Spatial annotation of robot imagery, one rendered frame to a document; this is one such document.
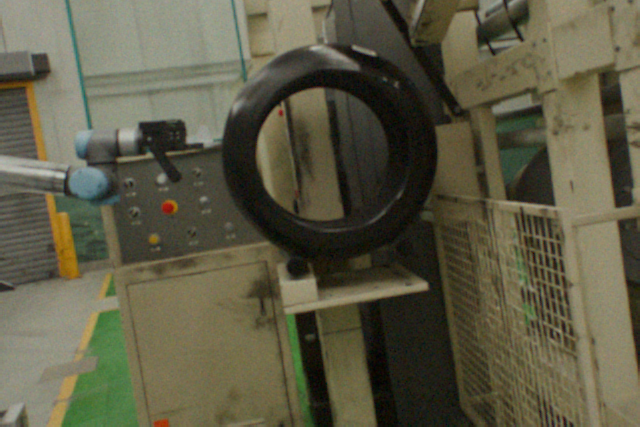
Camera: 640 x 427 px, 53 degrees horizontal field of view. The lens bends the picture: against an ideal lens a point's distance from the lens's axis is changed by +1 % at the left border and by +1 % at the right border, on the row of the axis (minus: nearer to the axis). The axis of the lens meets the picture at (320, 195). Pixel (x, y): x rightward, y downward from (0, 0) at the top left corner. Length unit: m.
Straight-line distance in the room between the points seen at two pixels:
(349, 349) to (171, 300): 0.63
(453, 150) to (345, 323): 0.62
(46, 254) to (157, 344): 8.78
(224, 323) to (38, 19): 9.42
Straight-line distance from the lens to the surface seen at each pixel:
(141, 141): 1.69
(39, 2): 11.39
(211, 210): 2.26
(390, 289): 1.65
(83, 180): 1.56
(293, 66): 1.60
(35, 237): 11.02
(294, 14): 2.02
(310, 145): 1.96
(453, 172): 1.97
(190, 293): 2.25
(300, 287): 1.62
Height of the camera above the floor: 1.15
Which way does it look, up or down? 3 degrees down
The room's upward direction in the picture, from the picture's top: 9 degrees counter-clockwise
